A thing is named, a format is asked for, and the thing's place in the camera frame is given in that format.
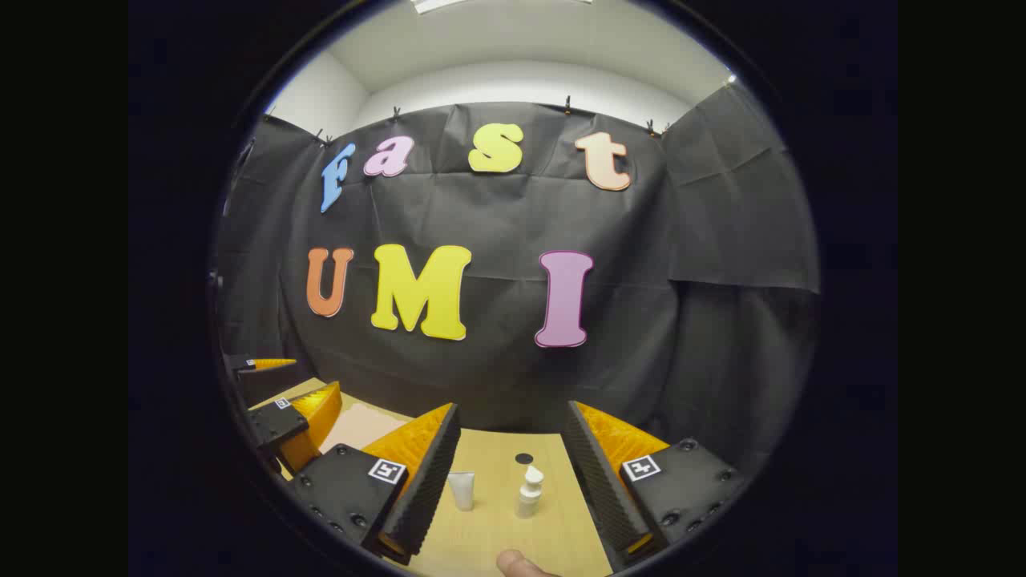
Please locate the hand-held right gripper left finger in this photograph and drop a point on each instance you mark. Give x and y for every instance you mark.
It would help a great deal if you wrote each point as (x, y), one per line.
(429, 481)

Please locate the white pump bottle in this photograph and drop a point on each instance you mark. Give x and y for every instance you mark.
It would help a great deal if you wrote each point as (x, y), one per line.
(529, 497)

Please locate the black backdrop cloth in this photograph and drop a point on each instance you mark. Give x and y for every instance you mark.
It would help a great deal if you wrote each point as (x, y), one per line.
(497, 216)

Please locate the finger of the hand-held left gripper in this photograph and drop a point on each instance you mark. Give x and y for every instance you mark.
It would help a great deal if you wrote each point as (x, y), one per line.
(268, 385)
(276, 425)

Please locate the white ceiling light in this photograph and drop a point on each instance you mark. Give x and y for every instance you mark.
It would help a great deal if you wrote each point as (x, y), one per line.
(433, 4)

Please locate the white squeeze tube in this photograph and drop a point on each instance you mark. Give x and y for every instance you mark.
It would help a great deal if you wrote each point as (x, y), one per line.
(462, 490)

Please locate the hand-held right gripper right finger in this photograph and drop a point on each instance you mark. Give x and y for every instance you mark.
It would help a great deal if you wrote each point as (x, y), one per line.
(597, 481)

